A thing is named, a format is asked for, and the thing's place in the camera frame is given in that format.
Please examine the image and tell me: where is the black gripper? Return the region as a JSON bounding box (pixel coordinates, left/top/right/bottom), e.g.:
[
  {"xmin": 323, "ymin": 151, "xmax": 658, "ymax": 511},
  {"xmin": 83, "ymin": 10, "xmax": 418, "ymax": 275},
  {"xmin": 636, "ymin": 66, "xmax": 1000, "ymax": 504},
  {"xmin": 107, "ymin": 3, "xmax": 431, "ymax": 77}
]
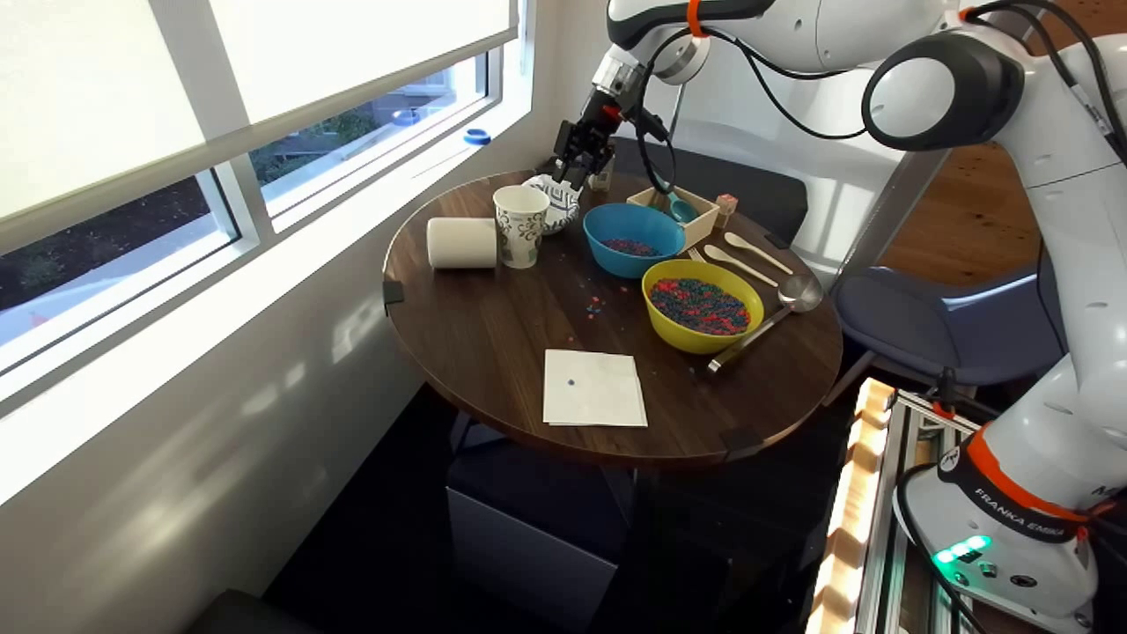
[{"xmin": 550, "ymin": 93, "xmax": 624, "ymax": 187}]

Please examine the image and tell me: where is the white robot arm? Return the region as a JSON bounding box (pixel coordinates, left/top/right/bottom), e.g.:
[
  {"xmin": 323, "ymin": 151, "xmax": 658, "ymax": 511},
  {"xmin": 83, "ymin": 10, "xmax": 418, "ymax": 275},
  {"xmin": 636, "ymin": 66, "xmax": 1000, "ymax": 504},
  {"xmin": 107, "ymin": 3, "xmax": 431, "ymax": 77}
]
[{"xmin": 554, "ymin": 0, "xmax": 1127, "ymax": 634}]

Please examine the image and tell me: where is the yellow bowl with beads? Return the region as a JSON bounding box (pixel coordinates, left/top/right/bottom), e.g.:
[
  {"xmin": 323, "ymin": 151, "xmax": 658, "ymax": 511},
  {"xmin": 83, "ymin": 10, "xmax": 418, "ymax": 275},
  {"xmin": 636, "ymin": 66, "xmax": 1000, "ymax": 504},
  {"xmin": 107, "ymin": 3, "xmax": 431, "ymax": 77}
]
[{"xmin": 641, "ymin": 259, "xmax": 765, "ymax": 354}]

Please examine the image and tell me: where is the blue tape roll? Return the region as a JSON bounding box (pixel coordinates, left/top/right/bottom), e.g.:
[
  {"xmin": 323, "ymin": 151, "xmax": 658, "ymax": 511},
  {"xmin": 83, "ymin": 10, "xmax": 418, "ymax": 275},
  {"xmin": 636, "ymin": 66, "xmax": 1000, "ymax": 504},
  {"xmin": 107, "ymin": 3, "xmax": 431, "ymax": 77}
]
[{"xmin": 463, "ymin": 126, "xmax": 493, "ymax": 145}]

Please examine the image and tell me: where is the wooden box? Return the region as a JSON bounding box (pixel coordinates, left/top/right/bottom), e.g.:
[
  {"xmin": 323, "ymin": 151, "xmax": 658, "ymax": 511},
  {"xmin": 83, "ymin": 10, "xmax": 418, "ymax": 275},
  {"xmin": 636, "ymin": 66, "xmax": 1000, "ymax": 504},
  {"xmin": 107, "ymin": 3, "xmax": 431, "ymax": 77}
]
[{"xmin": 629, "ymin": 187, "xmax": 717, "ymax": 245}]

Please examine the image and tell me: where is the white paper towel roll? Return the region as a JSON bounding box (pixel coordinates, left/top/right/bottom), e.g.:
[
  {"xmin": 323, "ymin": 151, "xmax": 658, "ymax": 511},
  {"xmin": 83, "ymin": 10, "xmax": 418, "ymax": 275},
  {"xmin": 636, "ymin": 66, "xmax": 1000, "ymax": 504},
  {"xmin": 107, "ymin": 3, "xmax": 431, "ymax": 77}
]
[{"xmin": 425, "ymin": 217, "xmax": 498, "ymax": 272}]

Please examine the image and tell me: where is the round wooden table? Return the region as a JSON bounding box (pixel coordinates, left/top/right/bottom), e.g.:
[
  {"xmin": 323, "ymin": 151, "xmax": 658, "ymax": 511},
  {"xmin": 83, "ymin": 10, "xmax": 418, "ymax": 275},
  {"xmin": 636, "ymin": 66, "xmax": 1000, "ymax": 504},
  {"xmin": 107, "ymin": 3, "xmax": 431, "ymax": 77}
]
[{"xmin": 380, "ymin": 168, "xmax": 850, "ymax": 634}]

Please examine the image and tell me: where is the metal ladle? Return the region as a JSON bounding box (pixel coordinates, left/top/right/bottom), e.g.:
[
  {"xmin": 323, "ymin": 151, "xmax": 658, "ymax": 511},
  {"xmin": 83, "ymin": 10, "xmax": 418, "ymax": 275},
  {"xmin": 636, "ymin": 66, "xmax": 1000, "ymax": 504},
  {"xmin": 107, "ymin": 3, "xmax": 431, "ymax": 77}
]
[{"xmin": 709, "ymin": 277, "xmax": 819, "ymax": 378}]

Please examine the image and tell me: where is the wooden aluminium frame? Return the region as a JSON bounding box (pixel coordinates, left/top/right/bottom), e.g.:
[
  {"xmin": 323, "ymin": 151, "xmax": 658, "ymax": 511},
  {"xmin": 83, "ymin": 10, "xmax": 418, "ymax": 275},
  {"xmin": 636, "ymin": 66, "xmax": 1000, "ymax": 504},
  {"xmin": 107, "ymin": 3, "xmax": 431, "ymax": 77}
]
[{"xmin": 803, "ymin": 378, "xmax": 975, "ymax": 634}]

